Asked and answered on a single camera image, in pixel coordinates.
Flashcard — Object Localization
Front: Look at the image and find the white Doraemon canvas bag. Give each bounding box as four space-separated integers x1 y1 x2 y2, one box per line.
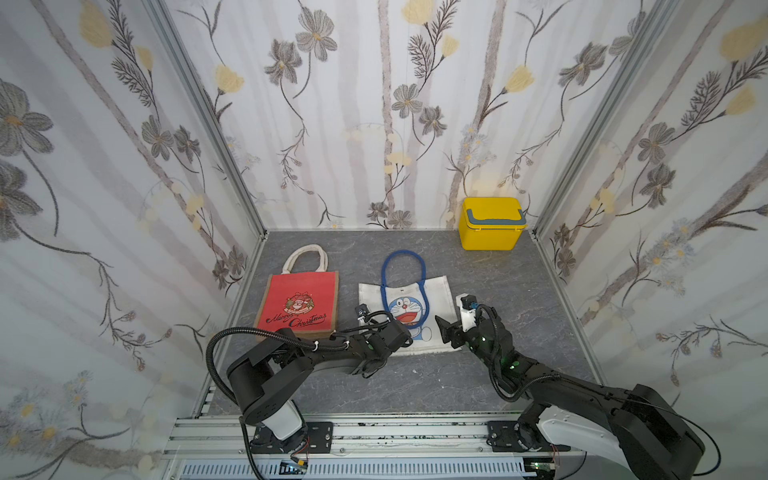
358 250 458 357

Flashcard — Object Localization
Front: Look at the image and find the red Christmas jute bag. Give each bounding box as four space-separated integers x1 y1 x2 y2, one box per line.
253 244 339 339

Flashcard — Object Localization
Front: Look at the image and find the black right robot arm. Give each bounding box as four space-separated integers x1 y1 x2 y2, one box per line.
436 304 705 479

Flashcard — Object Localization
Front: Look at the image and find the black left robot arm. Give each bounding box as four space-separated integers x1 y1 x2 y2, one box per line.
217 320 413 447

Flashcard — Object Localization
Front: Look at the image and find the yellow lunch box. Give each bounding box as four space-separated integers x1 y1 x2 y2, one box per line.
458 197 527 251

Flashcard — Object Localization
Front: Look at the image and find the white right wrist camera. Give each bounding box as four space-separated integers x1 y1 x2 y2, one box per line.
456 294 478 332

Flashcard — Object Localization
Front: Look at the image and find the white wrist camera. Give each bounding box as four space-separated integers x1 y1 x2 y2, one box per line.
456 294 478 332
355 304 371 326

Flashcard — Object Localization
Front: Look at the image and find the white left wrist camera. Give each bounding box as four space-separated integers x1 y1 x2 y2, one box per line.
355 304 371 326

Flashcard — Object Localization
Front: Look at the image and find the black corrugated cable conduit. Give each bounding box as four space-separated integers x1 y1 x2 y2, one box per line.
205 325 349 409

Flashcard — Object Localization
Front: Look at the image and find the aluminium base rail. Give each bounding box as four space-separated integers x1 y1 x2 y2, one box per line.
161 410 661 480

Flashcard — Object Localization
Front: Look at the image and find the white slotted cable duct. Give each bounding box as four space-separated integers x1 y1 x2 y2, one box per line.
179 457 535 480

